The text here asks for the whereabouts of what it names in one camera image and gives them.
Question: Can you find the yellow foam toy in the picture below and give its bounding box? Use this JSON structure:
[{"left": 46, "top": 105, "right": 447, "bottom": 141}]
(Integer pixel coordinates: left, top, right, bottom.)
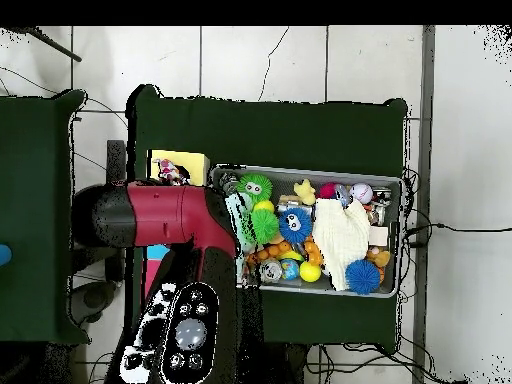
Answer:
[{"left": 292, "top": 178, "right": 318, "bottom": 206}]

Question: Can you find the crushed silver can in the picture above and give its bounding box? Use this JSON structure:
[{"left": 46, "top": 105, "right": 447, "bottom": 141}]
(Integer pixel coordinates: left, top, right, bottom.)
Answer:
[{"left": 257, "top": 258, "right": 284, "bottom": 284}]

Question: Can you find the grey stand foot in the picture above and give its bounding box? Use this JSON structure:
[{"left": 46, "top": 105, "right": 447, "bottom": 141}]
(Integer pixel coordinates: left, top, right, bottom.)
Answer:
[{"left": 69, "top": 279, "right": 117, "bottom": 325}]

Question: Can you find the white baseball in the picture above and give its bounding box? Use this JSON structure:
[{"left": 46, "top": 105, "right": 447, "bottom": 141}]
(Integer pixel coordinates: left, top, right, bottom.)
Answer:
[{"left": 348, "top": 182, "right": 374, "bottom": 205}]

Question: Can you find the colourful patterned cloth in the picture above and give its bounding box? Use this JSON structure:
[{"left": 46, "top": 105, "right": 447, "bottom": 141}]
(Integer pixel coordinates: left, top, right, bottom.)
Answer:
[{"left": 152, "top": 157, "right": 192, "bottom": 186}]

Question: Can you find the black upright panel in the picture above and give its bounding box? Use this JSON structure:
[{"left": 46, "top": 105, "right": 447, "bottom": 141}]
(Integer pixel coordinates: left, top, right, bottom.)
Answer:
[{"left": 105, "top": 139, "right": 127, "bottom": 281}]

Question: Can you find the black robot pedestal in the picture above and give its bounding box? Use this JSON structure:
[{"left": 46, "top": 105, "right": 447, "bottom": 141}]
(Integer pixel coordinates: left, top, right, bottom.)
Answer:
[{"left": 263, "top": 343, "right": 309, "bottom": 384}]

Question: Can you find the dark green table cloth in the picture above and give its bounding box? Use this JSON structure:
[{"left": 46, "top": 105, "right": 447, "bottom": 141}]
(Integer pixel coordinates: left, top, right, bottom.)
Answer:
[
  {"left": 0, "top": 89, "right": 91, "bottom": 345},
  {"left": 125, "top": 83, "right": 409, "bottom": 353}
]

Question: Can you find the wooden box with three holes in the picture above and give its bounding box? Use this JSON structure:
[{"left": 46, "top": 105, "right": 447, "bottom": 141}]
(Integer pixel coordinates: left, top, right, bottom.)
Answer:
[{"left": 141, "top": 148, "right": 211, "bottom": 315}]

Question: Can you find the black power cable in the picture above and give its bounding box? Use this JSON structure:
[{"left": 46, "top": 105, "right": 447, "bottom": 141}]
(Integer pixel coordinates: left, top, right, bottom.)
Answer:
[{"left": 407, "top": 222, "right": 512, "bottom": 235}]

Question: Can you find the cream knitted cloth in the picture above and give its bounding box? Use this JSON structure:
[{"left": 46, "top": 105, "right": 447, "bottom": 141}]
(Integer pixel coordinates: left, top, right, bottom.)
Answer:
[{"left": 311, "top": 198, "right": 372, "bottom": 292}]

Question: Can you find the globe print ball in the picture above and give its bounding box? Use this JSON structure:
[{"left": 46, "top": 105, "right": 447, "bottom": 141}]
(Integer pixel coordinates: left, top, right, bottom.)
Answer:
[{"left": 279, "top": 258, "right": 301, "bottom": 281}]

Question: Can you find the shallow grey mesh bin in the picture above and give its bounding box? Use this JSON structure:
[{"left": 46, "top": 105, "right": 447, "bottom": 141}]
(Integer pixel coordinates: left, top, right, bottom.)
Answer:
[{"left": 211, "top": 163, "right": 403, "bottom": 299}]

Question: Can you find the green spiky googly-eyed ball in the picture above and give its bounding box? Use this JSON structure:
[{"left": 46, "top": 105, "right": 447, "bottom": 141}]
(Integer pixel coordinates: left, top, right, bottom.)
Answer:
[{"left": 236, "top": 173, "right": 274, "bottom": 203}]

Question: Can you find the dark rod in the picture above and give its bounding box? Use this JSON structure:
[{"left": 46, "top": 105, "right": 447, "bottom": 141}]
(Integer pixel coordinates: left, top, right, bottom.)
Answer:
[{"left": 11, "top": 25, "right": 83, "bottom": 63}]

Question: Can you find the blue spiky googly-eyed ball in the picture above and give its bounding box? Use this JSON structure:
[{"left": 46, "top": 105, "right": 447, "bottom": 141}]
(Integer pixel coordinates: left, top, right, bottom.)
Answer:
[
  {"left": 344, "top": 258, "right": 382, "bottom": 296},
  {"left": 278, "top": 206, "right": 314, "bottom": 245}
]

